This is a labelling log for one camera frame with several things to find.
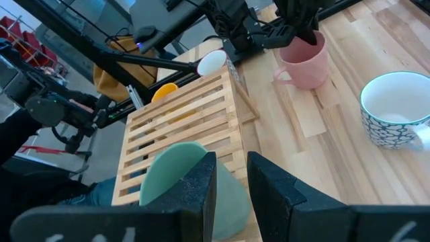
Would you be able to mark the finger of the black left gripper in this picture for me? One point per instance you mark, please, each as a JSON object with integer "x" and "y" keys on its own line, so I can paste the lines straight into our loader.
{"x": 279, "y": 36}
{"x": 309, "y": 37}

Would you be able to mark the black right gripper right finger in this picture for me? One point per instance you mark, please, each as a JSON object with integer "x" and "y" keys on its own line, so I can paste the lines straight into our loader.
{"x": 289, "y": 208}

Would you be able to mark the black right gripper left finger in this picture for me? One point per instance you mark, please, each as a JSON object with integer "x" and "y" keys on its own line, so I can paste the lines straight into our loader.
{"x": 181, "y": 208}

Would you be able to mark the pink mug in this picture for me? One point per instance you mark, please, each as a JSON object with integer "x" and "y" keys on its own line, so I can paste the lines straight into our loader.
{"x": 302, "y": 70}

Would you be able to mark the green faceted mug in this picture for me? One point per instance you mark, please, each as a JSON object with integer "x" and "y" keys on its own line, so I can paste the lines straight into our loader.
{"x": 168, "y": 168}

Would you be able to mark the blue floral pattern mug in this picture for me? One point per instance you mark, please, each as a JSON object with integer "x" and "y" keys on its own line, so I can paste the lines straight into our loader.
{"x": 386, "y": 131}

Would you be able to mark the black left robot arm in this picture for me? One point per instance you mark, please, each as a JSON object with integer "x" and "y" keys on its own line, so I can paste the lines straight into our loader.
{"x": 235, "y": 27}

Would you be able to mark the wooden slatted rack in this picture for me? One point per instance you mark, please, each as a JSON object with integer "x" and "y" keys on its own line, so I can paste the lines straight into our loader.
{"x": 188, "y": 111}

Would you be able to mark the grey side desk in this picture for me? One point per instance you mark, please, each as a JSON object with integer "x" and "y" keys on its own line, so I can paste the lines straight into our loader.
{"x": 168, "y": 20}

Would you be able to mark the black computer mouse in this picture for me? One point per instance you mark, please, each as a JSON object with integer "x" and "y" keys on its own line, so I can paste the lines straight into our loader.
{"x": 145, "y": 33}

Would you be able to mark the mustard fabric bag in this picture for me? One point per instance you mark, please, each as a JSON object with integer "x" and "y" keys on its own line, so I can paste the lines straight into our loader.
{"x": 124, "y": 74}

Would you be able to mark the person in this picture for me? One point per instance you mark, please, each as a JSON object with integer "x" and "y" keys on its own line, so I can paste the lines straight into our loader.
{"x": 33, "y": 188}

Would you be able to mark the red chairs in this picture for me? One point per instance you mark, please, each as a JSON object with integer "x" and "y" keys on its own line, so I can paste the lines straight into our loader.
{"x": 20, "y": 37}

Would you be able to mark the black aluminium table frame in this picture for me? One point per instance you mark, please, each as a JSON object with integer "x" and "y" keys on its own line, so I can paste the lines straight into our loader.
{"x": 100, "y": 53}

